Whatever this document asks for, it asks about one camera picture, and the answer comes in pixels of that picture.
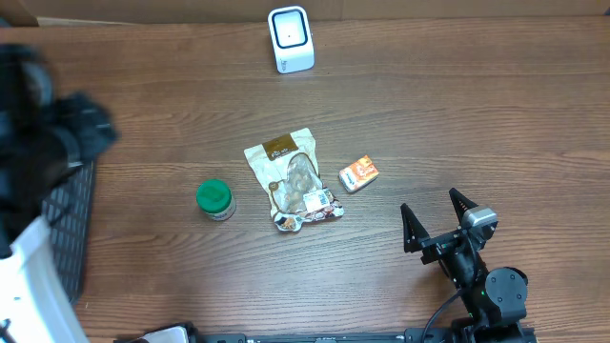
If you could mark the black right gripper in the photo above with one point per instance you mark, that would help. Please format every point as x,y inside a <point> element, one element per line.
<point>416,237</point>

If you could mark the small orange box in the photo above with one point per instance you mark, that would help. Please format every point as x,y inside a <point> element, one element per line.
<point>359,174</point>

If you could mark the beige snack pouch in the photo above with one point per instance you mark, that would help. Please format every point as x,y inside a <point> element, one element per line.
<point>286,168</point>

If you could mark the green lid white jar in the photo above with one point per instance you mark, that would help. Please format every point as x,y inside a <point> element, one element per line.
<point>215,198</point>

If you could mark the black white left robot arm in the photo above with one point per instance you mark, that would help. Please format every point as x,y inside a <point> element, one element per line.
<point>45,140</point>

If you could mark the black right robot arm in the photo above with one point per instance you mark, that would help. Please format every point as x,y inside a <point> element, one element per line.
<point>488,305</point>

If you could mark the white barcode scanner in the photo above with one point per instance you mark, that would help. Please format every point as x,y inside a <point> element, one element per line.
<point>292,39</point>

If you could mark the grey plastic mesh basket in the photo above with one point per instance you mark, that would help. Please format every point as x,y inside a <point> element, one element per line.
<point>69,210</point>

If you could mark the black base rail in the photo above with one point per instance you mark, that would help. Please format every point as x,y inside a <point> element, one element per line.
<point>333,338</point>

